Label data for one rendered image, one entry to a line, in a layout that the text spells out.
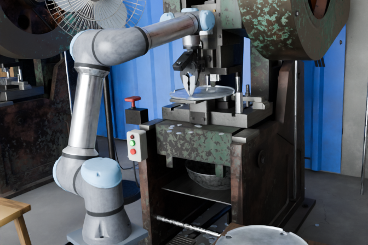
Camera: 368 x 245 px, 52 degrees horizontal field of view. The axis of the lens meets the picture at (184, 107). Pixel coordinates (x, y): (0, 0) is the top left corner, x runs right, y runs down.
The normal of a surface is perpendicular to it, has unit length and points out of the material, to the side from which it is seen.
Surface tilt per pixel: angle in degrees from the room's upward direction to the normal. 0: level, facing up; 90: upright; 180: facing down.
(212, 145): 90
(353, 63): 90
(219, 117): 90
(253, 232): 0
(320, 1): 59
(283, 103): 74
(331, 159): 90
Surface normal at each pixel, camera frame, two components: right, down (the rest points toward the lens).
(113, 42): 0.05, -0.02
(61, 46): 0.81, 0.08
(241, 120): -0.55, 0.19
